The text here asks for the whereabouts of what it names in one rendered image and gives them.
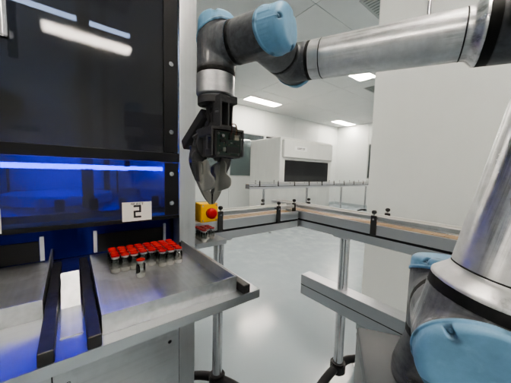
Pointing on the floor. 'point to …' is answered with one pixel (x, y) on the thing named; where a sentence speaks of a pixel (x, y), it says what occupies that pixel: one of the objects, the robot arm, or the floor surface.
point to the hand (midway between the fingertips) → (210, 197)
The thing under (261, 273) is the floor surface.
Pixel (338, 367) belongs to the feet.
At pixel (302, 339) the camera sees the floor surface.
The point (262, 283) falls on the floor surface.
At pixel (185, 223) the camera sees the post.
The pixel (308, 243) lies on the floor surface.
